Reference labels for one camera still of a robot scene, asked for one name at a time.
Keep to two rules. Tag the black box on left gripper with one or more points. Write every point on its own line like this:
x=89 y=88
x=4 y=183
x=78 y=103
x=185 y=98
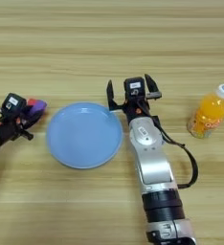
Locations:
x=12 y=102

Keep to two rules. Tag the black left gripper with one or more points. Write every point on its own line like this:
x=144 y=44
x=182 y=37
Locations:
x=8 y=127

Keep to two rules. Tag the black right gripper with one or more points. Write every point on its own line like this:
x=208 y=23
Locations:
x=137 y=108

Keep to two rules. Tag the orange juice bottle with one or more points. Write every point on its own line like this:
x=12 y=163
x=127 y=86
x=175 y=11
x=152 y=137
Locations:
x=209 y=115

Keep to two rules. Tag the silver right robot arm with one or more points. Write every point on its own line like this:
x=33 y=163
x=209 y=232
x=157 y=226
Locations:
x=152 y=159

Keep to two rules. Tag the blue round plate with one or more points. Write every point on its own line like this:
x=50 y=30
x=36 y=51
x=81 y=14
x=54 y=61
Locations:
x=84 y=137

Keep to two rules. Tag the purple rectangular block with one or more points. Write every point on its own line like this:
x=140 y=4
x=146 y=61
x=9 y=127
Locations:
x=39 y=106

